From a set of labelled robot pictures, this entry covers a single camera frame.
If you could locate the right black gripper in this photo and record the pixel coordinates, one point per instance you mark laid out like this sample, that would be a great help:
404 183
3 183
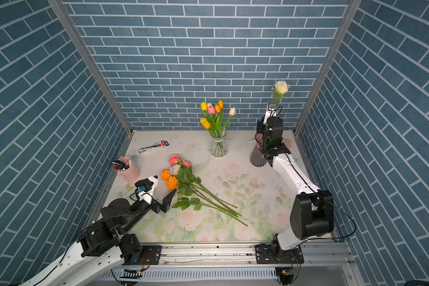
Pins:
260 127

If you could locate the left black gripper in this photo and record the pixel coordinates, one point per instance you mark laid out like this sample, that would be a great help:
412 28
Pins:
166 201

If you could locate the white rose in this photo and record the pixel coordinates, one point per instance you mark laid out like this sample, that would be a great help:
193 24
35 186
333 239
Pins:
175 169

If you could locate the pale pink tulip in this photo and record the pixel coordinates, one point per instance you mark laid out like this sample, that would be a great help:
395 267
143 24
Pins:
232 113

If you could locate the small pink rose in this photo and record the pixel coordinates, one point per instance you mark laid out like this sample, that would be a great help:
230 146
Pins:
186 163

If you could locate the cream rose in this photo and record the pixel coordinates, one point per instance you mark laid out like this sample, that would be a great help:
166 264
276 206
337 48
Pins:
279 91

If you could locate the yellow tulip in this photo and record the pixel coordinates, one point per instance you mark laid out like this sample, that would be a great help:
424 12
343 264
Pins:
205 123
211 118

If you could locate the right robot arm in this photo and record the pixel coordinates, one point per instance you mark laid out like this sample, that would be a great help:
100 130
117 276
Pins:
312 213

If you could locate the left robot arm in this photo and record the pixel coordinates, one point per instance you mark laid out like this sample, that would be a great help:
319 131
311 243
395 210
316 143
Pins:
106 243

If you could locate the pink case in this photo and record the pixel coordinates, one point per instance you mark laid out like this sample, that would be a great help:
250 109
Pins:
287 143

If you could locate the clear glass vase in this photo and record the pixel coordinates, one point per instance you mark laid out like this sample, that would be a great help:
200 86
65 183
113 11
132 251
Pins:
218 148

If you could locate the pink pen holder cup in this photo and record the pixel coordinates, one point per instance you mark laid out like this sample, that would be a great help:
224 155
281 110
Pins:
127 170

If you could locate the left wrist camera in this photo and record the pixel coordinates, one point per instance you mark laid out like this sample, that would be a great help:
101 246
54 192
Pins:
145 189

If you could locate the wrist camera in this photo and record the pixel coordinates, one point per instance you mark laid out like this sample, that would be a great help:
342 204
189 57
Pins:
145 189
270 112

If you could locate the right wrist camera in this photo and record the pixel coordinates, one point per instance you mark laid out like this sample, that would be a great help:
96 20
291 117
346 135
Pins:
270 112

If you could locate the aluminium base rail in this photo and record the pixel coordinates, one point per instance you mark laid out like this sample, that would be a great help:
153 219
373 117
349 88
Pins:
313 263

